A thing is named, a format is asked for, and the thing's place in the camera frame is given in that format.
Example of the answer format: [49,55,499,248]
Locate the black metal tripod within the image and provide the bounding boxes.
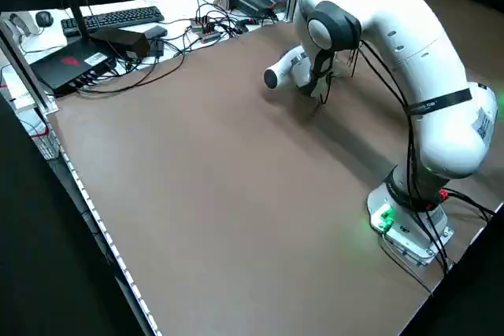
[345,46,361,77]

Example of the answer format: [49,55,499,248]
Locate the usb hub with red plugs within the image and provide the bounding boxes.
[190,16,223,43]

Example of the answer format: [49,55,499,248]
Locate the black power adapter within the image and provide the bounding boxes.
[89,27,151,62]

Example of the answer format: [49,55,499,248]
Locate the black keyboard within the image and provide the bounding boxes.
[60,6,165,38]

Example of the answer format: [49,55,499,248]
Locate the black computer with red logo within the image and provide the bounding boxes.
[30,41,119,97]

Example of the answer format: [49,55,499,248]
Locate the black monitor stand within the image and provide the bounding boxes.
[58,0,94,44]

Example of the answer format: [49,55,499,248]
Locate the black computer mouse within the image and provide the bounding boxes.
[35,10,55,27]

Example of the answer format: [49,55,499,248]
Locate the long black table cable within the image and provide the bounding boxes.
[76,35,188,96]

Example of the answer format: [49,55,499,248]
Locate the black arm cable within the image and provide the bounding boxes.
[358,39,452,274]

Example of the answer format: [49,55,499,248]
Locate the black base cables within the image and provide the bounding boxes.
[443,189,495,223]

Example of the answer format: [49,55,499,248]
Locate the aluminium frame post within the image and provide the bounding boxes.
[0,17,59,113]

